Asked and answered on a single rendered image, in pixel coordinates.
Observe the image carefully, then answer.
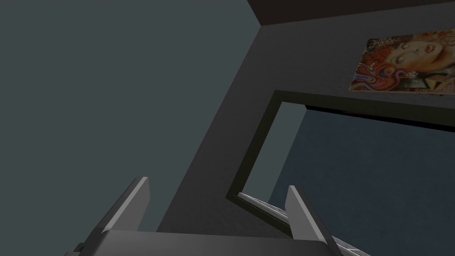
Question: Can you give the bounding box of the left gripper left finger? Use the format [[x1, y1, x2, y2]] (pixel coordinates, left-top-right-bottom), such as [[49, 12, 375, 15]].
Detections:
[[93, 176, 151, 235]]

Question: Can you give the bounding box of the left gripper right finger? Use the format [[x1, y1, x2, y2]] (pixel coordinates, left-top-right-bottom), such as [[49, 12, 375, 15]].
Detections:
[[284, 185, 343, 256]]

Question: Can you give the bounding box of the colourful face wall picture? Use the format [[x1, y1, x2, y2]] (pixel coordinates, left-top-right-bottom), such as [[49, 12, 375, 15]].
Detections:
[[349, 29, 455, 96]]

